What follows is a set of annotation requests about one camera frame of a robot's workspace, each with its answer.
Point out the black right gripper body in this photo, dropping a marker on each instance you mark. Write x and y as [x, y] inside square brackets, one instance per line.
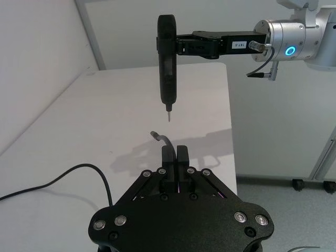
[236, 44]

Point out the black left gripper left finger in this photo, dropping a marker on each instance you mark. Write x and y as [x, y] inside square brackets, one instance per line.
[168, 162]

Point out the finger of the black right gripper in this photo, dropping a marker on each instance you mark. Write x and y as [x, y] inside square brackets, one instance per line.
[207, 35]
[199, 50]

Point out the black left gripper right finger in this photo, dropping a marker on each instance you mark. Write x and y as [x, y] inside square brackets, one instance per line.
[183, 160]

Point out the black caster wheel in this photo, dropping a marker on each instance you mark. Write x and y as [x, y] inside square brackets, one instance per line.
[330, 187]
[297, 185]

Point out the grey striped post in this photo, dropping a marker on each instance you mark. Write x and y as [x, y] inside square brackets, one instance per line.
[90, 34]

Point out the white wheeled stand frame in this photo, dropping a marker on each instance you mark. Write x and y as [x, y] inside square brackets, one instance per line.
[321, 157]

